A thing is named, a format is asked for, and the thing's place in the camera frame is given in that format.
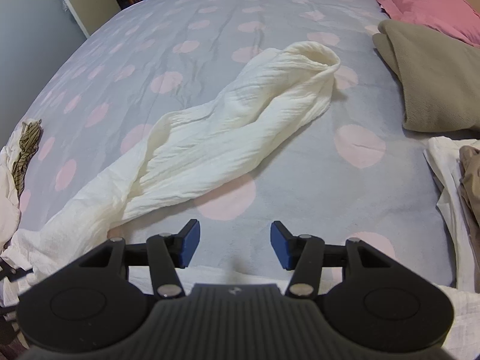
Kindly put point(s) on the grey pink dotted bedsheet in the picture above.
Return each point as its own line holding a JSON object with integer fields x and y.
{"x": 300, "y": 180}

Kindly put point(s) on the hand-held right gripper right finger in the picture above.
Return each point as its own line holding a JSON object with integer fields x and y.
{"x": 281, "y": 243}

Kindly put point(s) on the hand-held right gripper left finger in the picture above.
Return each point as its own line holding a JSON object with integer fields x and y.
{"x": 189, "y": 242}

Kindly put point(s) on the white muslin cloth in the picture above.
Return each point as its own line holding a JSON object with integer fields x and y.
{"x": 232, "y": 120}

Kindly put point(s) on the khaki folded blanket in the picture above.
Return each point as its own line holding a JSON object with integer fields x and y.
{"x": 438, "y": 78}

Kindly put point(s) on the beige door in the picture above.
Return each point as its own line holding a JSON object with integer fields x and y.
{"x": 90, "y": 0}

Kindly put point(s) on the white folded cloth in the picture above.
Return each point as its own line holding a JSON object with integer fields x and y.
{"x": 444, "y": 180}

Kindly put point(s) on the olive striped garment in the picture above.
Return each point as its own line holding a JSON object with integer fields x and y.
{"x": 26, "y": 146}

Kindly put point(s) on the cream garment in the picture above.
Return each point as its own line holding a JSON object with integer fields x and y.
{"x": 7, "y": 202}

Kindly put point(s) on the beige cloth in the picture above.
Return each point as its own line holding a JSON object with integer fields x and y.
{"x": 471, "y": 183}

